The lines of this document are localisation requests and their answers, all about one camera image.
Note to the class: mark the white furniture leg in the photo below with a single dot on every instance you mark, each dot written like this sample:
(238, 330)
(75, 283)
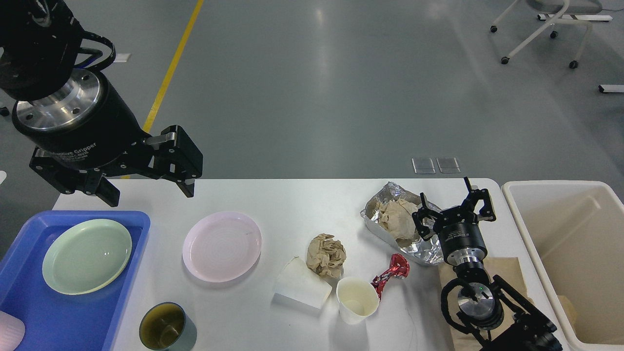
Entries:
(611, 88)

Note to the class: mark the white paper cup lying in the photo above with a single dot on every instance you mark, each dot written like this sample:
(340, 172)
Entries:
(299, 283)

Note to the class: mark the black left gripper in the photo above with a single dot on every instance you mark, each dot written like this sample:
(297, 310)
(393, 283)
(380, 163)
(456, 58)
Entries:
(86, 126)

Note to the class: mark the light green plate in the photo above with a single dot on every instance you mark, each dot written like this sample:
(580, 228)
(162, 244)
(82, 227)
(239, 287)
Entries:
(87, 257)

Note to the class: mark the crumpled brown paper ball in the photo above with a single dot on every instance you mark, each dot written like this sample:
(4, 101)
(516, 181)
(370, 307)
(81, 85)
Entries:
(326, 256)

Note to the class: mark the white paper cup upright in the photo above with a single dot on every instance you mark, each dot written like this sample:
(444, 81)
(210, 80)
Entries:
(357, 299)

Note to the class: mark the red foil wrapper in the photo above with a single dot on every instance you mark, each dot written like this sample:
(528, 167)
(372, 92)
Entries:
(399, 267)

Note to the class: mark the pink plate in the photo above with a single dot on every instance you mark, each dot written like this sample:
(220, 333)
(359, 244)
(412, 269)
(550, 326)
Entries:
(222, 247)

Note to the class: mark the blue plastic tray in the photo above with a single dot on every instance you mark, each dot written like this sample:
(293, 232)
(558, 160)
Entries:
(55, 321)

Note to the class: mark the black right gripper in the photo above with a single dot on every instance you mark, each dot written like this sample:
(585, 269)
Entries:
(457, 228)

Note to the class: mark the floor outlet cover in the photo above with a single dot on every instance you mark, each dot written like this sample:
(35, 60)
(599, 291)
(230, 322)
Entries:
(448, 165)
(423, 165)

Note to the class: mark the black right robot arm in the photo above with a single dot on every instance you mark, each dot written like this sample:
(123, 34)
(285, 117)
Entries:
(475, 303)

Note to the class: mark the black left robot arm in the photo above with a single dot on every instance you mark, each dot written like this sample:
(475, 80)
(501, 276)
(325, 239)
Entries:
(42, 44)

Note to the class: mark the crumpled paper in foil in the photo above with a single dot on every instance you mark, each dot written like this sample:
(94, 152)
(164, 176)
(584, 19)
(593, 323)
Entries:
(395, 217)

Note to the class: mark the white office chair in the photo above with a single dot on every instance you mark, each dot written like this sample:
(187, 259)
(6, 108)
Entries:
(564, 12)

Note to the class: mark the dark teal mug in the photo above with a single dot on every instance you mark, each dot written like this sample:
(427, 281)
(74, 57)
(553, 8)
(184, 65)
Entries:
(166, 327)

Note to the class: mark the pink object tray corner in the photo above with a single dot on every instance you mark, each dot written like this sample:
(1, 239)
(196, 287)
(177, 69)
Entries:
(12, 331)

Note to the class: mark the beige plastic bin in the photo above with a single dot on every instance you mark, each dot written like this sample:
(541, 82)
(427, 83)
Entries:
(574, 233)

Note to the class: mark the crumpled aluminium foil tray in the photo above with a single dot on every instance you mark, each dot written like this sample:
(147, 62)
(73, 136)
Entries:
(425, 253)

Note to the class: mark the floor outlet cover right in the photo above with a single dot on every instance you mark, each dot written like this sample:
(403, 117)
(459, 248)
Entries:
(448, 165)

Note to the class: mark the floor outlet cover left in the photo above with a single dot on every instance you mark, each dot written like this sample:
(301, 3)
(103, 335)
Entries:
(423, 165)

